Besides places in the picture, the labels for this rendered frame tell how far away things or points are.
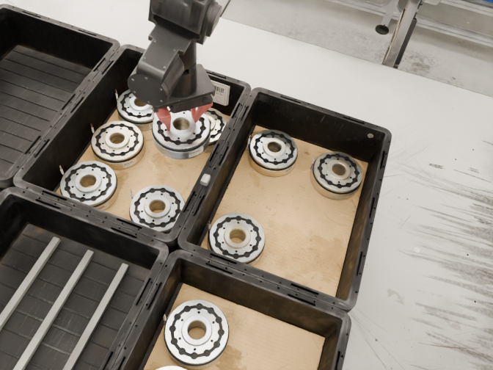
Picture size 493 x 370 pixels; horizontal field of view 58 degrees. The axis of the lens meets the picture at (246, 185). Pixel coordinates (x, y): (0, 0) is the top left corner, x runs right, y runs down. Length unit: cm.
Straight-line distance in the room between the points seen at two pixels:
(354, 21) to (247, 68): 161
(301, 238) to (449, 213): 45
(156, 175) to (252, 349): 39
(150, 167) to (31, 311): 34
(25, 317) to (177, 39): 51
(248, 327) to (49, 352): 32
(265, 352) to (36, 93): 74
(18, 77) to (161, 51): 60
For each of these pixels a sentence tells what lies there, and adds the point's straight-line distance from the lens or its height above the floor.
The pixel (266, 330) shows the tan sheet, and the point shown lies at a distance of 79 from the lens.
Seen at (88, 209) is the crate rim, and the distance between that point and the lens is 78.
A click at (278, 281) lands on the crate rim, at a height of 93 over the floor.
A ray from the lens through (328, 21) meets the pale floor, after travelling 281.
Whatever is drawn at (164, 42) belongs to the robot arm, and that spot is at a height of 120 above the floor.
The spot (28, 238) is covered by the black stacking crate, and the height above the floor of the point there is 83.
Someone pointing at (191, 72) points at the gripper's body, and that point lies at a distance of 69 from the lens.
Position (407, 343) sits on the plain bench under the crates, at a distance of 100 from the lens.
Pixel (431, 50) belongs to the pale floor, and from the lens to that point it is 287.
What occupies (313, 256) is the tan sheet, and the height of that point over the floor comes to 83.
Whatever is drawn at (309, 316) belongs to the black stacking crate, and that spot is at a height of 89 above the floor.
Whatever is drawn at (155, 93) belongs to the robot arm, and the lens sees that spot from 61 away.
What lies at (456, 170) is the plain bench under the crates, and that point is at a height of 70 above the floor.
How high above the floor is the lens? 158
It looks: 56 degrees down
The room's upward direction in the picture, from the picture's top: 11 degrees clockwise
